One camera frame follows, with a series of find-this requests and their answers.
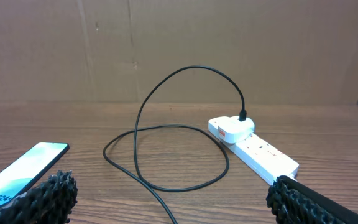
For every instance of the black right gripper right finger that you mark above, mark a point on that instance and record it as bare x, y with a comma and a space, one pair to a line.
294, 203

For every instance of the white power strip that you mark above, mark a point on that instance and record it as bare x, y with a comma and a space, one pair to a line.
264, 159

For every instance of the white charger plug adapter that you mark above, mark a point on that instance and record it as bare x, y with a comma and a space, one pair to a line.
231, 130

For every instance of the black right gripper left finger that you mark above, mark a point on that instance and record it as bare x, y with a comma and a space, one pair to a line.
50, 202

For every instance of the blue Samsung smartphone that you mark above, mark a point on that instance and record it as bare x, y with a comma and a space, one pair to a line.
23, 173

